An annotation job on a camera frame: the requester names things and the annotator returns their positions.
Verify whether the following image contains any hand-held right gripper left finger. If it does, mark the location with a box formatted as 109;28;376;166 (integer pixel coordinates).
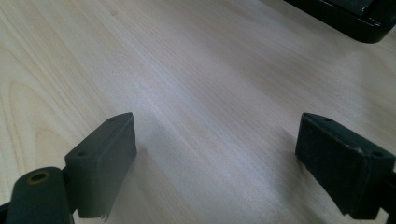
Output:
64;111;138;220

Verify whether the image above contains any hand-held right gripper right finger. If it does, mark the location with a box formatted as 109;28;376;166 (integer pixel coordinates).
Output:
294;112;396;220

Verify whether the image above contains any red and black shoe rack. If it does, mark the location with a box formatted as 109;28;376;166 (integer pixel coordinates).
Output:
283;0;396;44

